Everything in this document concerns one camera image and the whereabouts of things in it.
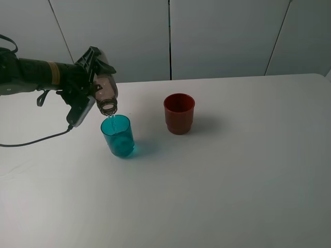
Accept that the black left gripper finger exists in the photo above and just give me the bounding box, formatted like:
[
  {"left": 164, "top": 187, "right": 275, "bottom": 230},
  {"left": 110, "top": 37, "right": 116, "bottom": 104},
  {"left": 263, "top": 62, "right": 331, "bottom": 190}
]
[
  {"left": 95, "top": 59, "right": 116, "bottom": 75},
  {"left": 74, "top": 46, "right": 101, "bottom": 78}
]

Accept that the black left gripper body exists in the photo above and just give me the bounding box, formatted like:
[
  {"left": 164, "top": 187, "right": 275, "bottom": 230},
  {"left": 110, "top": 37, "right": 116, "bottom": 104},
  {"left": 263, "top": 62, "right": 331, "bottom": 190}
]
[{"left": 56, "top": 63, "right": 96, "bottom": 125}]

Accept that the smoky translucent plastic bottle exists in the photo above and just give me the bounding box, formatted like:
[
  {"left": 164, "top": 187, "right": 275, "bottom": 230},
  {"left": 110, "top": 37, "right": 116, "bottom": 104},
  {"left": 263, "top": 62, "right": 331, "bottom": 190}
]
[{"left": 93, "top": 50, "right": 118, "bottom": 116}]

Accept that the teal translucent plastic cup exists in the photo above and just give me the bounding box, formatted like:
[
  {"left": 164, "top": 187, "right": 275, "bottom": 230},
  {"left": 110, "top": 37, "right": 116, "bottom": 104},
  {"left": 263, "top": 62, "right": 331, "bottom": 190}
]
[{"left": 100, "top": 115, "right": 135, "bottom": 158}]

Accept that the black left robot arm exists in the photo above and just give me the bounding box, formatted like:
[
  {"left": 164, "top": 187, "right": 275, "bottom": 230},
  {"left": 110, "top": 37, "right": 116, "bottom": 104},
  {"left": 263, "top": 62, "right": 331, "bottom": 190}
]
[{"left": 1, "top": 46, "right": 118, "bottom": 127}]

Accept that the red plastic cup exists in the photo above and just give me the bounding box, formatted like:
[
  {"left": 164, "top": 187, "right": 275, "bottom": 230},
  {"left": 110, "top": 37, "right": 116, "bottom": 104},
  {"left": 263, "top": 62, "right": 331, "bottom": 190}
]
[{"left": 163, "top": 93, "right": 195, "bottom": 135}]

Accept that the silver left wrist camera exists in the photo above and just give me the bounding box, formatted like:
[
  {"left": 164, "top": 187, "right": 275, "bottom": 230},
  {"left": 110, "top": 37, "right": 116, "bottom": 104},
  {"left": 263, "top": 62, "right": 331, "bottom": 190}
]
[{"left": 66, "top": 95, "right": 95, "bottom": 128}]

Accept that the black camera cable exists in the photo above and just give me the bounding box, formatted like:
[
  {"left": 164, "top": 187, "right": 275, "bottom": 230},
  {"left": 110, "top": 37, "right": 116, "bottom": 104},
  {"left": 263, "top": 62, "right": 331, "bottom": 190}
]
[{"left": 0, "top": 89, "right": 74, "bottom": 147}]

